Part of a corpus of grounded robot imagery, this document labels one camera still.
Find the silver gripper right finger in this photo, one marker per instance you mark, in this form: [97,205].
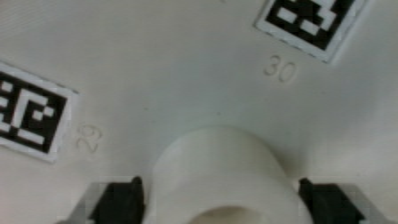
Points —
[339,204]

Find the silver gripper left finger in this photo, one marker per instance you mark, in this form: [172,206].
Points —
[111,204]

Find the white round table top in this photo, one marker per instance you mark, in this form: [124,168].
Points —
[221,94]

